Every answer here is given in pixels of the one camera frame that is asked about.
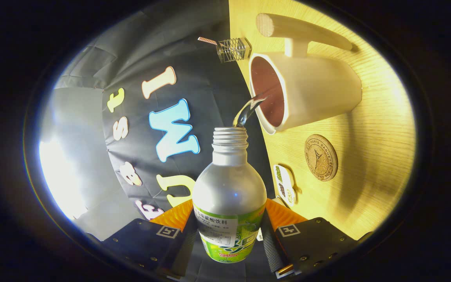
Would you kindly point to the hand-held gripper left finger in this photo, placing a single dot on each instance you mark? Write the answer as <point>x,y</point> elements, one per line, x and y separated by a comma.
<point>143,243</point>

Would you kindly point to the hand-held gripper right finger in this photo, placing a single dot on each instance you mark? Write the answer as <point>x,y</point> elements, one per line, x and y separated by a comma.
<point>315,243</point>

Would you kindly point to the round cork coaster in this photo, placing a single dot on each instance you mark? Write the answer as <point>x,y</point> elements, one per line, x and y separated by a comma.
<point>321,157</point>

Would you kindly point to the silver bottle with green label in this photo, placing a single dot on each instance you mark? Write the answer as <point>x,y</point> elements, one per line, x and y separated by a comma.
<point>229,188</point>

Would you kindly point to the clear juice stream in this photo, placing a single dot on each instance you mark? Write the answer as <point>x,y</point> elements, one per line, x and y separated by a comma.
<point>247,111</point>

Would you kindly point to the white divided dish of beans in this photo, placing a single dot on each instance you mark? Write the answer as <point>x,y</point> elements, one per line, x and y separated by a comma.
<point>285,185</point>

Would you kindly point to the wooden table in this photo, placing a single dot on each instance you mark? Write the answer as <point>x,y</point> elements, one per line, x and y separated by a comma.
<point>374,137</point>

